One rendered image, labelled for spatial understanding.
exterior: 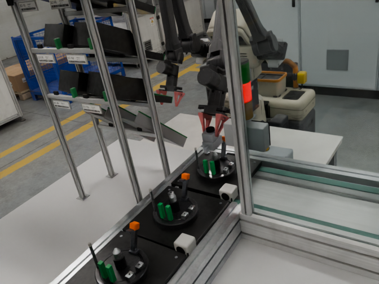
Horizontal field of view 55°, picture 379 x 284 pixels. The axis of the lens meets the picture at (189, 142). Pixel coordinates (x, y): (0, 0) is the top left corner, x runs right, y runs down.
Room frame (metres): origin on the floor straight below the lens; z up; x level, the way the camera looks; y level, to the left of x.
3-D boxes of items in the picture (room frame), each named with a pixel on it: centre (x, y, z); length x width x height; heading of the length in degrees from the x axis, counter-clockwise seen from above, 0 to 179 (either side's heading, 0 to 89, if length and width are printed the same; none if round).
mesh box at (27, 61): (5.79, 1.57, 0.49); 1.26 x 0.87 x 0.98; 142
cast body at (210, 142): (1.10, -0.07, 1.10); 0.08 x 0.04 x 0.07; 143
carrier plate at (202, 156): (1.10, -0.08, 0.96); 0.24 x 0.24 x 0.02; 52
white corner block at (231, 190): (0.96, -0.10, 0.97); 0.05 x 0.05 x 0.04; 52
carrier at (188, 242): (0.90, 0.08, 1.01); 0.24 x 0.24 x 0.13; 52
